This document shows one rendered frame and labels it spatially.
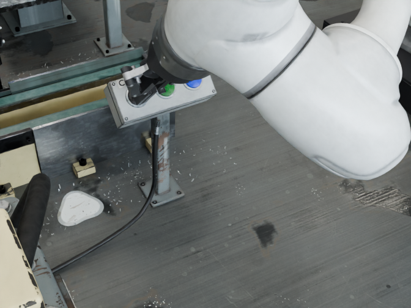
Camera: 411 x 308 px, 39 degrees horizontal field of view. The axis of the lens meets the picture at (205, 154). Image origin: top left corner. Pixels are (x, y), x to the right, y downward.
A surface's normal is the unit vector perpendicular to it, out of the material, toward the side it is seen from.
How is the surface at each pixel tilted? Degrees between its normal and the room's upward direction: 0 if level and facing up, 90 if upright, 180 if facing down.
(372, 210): 0
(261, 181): 0
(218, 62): 110
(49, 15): 90
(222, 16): 94
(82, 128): 90
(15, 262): 0
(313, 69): 43
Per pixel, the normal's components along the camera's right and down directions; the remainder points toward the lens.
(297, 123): -0.38, 0.59
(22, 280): 0.04, -0.72
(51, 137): 0.49, 0.62
